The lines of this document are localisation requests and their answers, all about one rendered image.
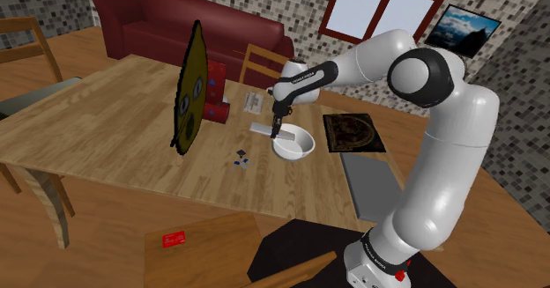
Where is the red card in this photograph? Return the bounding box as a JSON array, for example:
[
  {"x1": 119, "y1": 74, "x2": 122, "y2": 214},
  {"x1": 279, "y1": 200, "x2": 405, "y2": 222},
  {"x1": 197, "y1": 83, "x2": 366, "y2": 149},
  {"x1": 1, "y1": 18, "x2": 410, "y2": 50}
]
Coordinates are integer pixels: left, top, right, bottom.
[{"x1": 161, "y1": 229, "x2": 187, "y2": 249}]

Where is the wooden chair with grey seat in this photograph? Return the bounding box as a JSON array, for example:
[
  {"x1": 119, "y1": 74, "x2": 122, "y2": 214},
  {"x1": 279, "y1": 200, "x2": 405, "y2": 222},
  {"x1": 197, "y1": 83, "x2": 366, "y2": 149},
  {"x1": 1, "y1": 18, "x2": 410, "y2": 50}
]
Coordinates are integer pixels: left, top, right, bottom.
[{"x1": 0, "y1": 16, "x2": 84, "y2": 219}]

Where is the small blue grey toy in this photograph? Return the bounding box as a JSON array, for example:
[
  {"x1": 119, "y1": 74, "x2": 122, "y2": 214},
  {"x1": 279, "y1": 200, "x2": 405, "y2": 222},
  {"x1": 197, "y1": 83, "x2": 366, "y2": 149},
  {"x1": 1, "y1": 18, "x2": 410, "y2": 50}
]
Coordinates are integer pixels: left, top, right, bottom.
[{"x1": 233, "y1": 149, "x2": 254, "y2": 171}]

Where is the dark robot stand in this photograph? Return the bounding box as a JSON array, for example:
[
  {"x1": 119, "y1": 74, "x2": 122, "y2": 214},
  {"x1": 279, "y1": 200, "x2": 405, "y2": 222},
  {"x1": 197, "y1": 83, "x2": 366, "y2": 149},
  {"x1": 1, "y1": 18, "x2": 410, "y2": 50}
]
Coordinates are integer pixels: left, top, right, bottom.
[{"x1": 247, "y1": 218, "x2": 457, "y2": 288}]

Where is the red box with blue marks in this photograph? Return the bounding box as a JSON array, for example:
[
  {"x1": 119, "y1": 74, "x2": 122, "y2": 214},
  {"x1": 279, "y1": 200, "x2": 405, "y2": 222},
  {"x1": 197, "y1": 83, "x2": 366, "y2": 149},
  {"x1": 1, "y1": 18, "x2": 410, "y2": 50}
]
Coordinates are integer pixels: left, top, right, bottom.
[{"x1": 205, "y1": 60, "x2": 228, "y2": 106}]

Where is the black framed wall picture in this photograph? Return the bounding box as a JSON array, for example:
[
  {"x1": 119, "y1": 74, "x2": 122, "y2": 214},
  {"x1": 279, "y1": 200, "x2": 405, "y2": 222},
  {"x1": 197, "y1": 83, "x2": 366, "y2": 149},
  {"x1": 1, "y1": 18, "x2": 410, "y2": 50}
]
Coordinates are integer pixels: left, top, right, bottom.
[{"x1": 423, "y1": 4, "x2": 502, "y2": 60}]

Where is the grey paper leaflet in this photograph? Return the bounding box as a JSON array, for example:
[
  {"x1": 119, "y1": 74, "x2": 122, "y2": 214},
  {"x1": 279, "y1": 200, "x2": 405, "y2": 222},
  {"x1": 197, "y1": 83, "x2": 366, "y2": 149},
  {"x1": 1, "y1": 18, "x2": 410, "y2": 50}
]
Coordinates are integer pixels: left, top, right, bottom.
[{"x1": 242, "y1": 91, "x2": 265, "y2": 116}]

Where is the dark red sofa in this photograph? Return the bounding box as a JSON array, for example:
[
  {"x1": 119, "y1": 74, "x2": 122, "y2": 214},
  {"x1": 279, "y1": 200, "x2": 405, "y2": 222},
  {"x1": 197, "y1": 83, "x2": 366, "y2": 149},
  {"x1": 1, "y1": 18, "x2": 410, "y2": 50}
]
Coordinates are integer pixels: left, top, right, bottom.
[{"x1": 92, "y1": 0, "x2": 296, "y2": 90}]

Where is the grey bar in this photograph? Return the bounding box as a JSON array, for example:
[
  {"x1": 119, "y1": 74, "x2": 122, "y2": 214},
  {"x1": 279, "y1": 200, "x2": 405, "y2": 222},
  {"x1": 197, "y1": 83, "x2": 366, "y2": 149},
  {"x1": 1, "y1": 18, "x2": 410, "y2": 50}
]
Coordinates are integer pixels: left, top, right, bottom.
[{"x1": 249, "y1": 121, "x2": 298, "y2": 144}]

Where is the white bowl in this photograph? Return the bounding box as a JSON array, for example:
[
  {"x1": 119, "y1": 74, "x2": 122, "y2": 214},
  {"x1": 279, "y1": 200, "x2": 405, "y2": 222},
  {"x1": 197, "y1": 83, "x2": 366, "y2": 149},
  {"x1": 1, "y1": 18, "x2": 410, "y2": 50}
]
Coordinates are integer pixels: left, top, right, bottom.
[{"x1": 271, "y1": 122, "x2": 316, "y2": 162}]

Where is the red framed window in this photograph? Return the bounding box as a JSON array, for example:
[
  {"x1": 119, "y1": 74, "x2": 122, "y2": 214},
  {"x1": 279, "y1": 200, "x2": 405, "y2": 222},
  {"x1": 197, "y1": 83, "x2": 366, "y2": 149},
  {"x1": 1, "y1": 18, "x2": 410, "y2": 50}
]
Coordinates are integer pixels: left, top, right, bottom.
[{"x1": 317, "y1": 0, "x2": 448, "y2": 46}]

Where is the wooden table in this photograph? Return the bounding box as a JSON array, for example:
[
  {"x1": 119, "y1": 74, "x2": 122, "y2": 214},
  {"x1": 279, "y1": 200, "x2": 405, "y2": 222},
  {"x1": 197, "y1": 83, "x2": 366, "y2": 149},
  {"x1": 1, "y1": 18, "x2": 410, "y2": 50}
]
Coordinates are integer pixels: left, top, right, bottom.
[{"x1": 0, "y1": 54, "x2": 410, "y2": 251}]

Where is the olive mask with face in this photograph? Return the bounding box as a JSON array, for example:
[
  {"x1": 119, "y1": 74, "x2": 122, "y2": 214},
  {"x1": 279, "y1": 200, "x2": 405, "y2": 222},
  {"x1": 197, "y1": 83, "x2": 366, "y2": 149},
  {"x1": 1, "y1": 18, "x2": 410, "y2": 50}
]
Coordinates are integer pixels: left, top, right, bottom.
[{"x1": 169, "y1": 19, "x2": 211, "y2": 157}]

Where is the dark book with gold pattern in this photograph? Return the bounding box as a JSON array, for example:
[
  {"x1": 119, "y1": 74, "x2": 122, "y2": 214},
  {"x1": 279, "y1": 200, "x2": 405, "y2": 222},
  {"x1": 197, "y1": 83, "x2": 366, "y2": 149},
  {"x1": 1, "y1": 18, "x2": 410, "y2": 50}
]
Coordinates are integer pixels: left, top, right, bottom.
[{"x1": 322, "y1": 113, "x2": 387, "y2": 154}]

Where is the dark red cylinder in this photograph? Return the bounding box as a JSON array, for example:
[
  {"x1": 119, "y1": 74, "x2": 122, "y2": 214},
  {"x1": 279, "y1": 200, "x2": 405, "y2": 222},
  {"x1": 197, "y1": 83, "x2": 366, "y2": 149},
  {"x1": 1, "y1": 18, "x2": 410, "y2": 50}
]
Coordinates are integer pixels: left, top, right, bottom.
[{"x1": 201, "y1": 100, "x2": 231, "y2": 125}]

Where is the grey flat tablet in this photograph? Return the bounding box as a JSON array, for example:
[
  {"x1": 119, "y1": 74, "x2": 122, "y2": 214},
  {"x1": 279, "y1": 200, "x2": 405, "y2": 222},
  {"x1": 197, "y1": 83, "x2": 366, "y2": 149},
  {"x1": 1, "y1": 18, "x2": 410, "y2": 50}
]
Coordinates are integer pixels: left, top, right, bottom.
[{"x1": 339, "y1": 151, "x2": 405, "y2": 225}]

